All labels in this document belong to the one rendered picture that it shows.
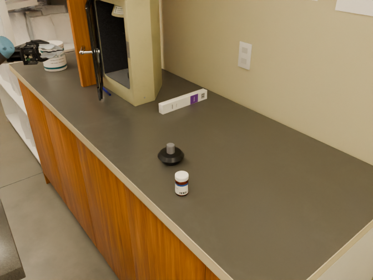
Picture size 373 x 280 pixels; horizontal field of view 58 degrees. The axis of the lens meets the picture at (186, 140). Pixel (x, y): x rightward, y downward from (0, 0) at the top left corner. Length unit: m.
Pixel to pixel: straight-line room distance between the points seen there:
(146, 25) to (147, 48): 0.09
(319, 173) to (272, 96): 0.45
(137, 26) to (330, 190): 0.97
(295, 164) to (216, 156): 0.27
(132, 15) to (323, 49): 0.75
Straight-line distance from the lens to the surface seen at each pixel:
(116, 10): 1.58
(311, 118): 1.42
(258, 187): 1.09
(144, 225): 1.23
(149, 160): 1.19
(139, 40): 1.50
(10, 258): 0.97
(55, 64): 2.12
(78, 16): 1.77
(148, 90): 1.59
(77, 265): 2.15
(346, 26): 1.28
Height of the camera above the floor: 1.61
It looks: 31 degrees down
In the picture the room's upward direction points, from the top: straight up
